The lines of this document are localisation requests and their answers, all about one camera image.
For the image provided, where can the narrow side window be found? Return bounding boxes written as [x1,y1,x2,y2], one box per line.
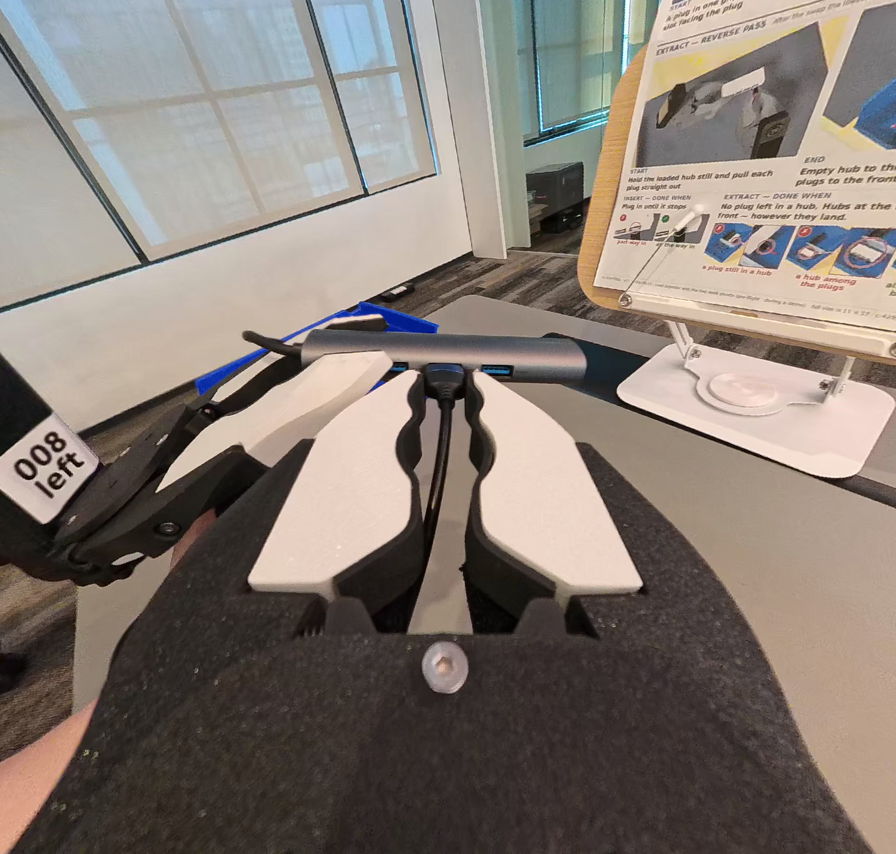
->
[518,0,674,149]

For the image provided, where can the grey USB cable plug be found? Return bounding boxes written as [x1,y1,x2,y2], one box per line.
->
[241,330,309,359]

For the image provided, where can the large gridded window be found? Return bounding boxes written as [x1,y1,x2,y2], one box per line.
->
[0,0,440,310]

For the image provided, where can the printed instruction sheet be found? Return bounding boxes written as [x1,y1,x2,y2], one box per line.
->
[594,0,896,333]

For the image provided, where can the person's left hand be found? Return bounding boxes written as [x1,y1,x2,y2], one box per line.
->
[170,507,219,569]

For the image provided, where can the black low cabinet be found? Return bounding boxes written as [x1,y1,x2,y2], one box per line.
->
[525,161,586,236]

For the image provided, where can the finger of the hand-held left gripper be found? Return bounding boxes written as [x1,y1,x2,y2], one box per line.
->
[206,313,389,410]
[155,350,395,494]

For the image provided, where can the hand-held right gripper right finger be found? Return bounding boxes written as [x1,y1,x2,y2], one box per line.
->
[465,371,644,597]

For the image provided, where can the dark grey usb hub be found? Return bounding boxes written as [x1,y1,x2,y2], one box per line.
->
[301,330,588,383]

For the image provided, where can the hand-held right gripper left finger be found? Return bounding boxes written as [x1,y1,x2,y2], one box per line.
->
[247,371,426,599]

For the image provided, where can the person's left forearm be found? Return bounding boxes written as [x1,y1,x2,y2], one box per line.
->
[0,699,100,854]

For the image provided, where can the blue plastic bin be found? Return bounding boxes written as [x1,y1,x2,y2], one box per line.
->
[195,301,440,398]

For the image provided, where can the white stand with wooden board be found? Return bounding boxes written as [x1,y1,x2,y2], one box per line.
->
[577,0,896,480]

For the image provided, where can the black usb cable blue plugs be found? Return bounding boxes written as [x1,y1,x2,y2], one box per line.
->
[419,362,468,561]

